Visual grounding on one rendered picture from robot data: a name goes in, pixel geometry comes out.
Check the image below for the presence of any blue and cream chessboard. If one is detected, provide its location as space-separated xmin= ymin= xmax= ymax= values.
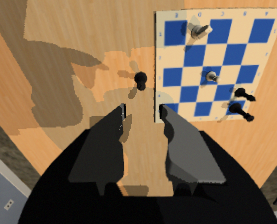
xmin=155 ymin=8 xmax=277 ymax=123

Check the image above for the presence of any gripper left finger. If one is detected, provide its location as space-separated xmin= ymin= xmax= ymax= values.
xmin=18 ymin=103 xmax=126 ymax=224

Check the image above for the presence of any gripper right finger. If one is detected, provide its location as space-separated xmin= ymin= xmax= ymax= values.
xmin=159 ymin=104 xmax=277 ymax=224

